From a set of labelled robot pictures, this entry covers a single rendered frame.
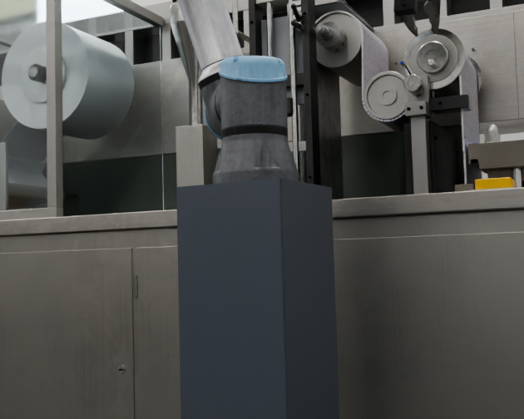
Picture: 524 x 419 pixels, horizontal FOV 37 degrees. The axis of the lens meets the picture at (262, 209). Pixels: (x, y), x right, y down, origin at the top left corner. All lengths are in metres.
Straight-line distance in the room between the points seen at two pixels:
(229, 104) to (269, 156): 0.11
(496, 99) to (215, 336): 1.24
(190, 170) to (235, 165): 0.94
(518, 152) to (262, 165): 0.74
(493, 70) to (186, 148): 0.88
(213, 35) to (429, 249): 0.61
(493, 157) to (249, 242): 0.78
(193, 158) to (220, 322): 1.02
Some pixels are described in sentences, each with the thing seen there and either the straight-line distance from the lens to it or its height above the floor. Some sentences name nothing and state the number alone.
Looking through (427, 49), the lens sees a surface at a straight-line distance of 1.94.
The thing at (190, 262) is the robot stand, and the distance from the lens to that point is 1.30.
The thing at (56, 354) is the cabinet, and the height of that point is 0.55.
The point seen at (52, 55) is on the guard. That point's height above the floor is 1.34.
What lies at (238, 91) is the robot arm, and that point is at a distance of 1.33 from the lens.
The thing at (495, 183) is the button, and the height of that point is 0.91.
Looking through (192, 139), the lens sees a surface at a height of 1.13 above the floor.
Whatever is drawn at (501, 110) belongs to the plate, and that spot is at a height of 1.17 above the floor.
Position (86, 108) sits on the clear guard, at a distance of 2.28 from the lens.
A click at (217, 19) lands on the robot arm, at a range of 1.50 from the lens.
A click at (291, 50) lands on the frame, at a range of 1.94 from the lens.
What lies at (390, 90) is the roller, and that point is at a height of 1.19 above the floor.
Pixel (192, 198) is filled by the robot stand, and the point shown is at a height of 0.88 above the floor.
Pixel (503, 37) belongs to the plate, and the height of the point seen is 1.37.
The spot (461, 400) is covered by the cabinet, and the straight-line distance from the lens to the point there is 1.64.
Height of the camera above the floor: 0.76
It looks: 4 degrees up
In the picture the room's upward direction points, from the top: 2 degrees counter-clockwise
